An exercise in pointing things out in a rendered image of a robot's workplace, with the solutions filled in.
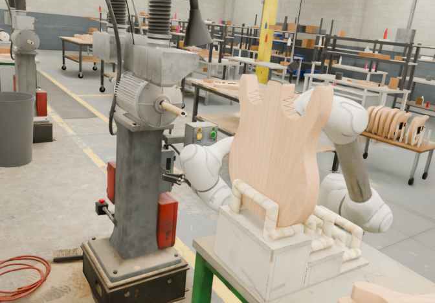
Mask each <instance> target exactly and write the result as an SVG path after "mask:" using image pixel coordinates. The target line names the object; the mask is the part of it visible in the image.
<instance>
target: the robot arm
mask: <svg viewBox="0 0 435 303"><path fill-rule="evenodd" d="M313 90H314V88H312V89H310V90H308V91H306V92H305V93H303V94H302V95H300V96H299V97H298V98H297V99H296V100H295V101H294V102H293V104H294V108H295V111H296V112H297V113H298V115H299V116H302V115H303V114H304V111H305V110H306V107H307V103H308V102H309V98H310V96H311V94H312V92H313ZM367 125H368V113H367V111H366V110H365V108H363V107H362V106H361V105H360V104H358V103H356V102H354V101H353V100H350V99H347V98H343V97H341V96H335V95H333V106H332V110H331V114H330V116H329V119H328V121H327V123H326V125H325V126H324V128H323V129H322V130H323V131H324V133H325V134H326V135H327V136H328V138H329V139H330V140H331V141H332V142H333V143H334V146H335V149H336V152H337V156H338V159H339V163H340V167H341V170H342V173H343V175H342V174H328V175H327V176H326V177H325V178H324V179H323V181H322V182H321V184H320V186H319V193H318V199H317V204H316V205H317V206H321V205H322V206H323V207H326V208H327V209H329V210H331V211H332V212H334V213H336V214H338V215H340V216H341V217H343V218H345V219H347V220H348V221H350V222H352V223H354V224H355V225H357V226H359V227H360V228H361V229H362V230H365V231H367V232H372V233H382V232H385V231H387V230H388V228H389V227H390V226H391V224H392V221H393V215H392V211H391V210H390V208H389V207H388V205H386V204H384V202H383V200H382V199H381V198H380V196H379V194H378V193H377V192H376V190H374V189H373V188H371V187H370V183H369V180H368V175H367V172H366V167H365V164H364V159H363V154H362V151H361V146H360V143H359V138H358V136H359V134H361V133H362V132H363V131H364V130H365V129H366V127H367ZM233 138H234V137H227V138H225V139H222V140H220V141H218V142H217V143H215V144H213V145H211V146H203V147H201V146H200V145H196V144H190V145H187V146H186V147H184V148H183V149H182V151H181V153H180V156H179V162H180V165H181V168H182V170H183V172H184V173H181V174H173V173H169V171H168V170H167V169H165V168H164V167H162V166H160V167H161V173H162V180H163V181H167V182H171V183H175V184H177V185H181V183H187V185H188V186H189V187H190V188H191V189H192V191H193V192H194V193H195V194H197V195H198V196H199V197H200V198H201V200H202V201H203V202H204V203H205V204H206V205H208V206H209V207H210V208H212V209H213V210H216V211H218V210H219V207H220V206H224V205H228V203H229V201H230V199H231V192H232V190H231V189H230V188H229V187H228V186H227V184H226V183H225V182H224V181H223V180H222V178H220V176H219V175H218V173H219V169H220V168H221V167H222V159H223V158H224V156H225V155H226V154H227V153H229V152H230V147H231V144H232V140H233ZM183 176H184V177H183Z"/></svg>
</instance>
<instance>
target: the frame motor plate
mask: <svg viewBox="0 0 435 303"><path fill-rule="evenodd" d="M123 113H127V111H124V110H115V111H114V115H113V119H115V120H116V121H117V122H119V123H121V124H122V125H123V126H125V127H126V128H127V129H129V130H130V131H132V132H135V131H153V130H162V129H174V124H173V123H171V124H169V125H167V126H164V127H161V128H154V127H151V126H143V127H141V126H139V125H138V124H136V123H135V122H134V121H132V120H130V119H129V118H127V117H125V116H124V115H123Z"/></svg>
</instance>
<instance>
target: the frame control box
mask: <svg viewBox="0 0 435 303"><path fill-rule="evenodd" d="M212 126H215V127H216V130H215V131H212V130H211V128H212ZM199 127H201V128H202V131H201V132H198V131H197V129H198V128H199ZM213 132H214V133H215V134H216V136H215V137H213V138H212V137H211V134H212V133H213ZM199 133H200V134H202V137H201V138H200V139H198V138H197V135H198V134H199ZM217 135H218V126H217V125H215V124H213V123H211V122H190V123H185V130H184V146H183V148H184V147H186V146H187V145H190V144H196V145H200V146H201V147H203V146H211V145H213V144H215V143H216V142H217ZM169 146H171V147H172V148H173V149H174V150H175V151H176V152H177V154H178V155H180V152H179V150H178V149H177V148H176V147H175V146H174V145H173V144H167V145H166V147H165V148H164V150H168V149H169Z"/></svg>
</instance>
